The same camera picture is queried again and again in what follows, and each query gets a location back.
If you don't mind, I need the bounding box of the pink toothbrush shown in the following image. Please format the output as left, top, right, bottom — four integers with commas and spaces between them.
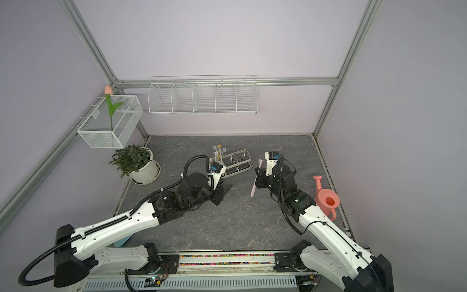
251, 158, 263, 197

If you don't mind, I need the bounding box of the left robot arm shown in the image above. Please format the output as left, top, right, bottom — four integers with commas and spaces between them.
18, 155, 232, 287

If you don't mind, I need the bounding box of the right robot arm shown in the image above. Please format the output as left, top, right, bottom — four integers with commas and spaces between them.
255, 152, 395, 292

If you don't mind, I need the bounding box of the cream toothbrush holder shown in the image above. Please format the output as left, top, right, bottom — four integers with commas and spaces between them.
209, 149, 252, 179

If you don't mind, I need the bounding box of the pink watering can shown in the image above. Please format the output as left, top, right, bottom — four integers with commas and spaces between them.
313, 176, 341, 221

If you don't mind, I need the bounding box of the potted green plant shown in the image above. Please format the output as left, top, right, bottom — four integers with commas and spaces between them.
109, 144, 161, 185

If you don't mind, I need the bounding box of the white vent grille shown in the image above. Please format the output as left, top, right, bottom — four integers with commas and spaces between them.
81, 275, 299, 292

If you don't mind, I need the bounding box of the white mesh box basket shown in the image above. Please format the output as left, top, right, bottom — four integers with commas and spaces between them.
77, 95, 144, 149

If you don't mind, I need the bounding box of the artificial pink tulip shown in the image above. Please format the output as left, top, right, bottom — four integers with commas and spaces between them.
104, 85, 123, 131

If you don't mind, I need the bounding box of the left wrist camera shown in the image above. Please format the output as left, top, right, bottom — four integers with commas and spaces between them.
209, 161, 226, 191

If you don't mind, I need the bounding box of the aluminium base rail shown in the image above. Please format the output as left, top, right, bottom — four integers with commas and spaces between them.
72, 249, 382, 278

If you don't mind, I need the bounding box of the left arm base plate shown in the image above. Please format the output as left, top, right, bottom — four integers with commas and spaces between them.
128, 254, 180, 275

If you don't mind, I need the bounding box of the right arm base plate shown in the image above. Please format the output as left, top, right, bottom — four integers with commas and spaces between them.
273, 251, 319, 274

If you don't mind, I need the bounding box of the white wire wall basket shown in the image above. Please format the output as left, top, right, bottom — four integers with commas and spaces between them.
148, 75, 258, 115

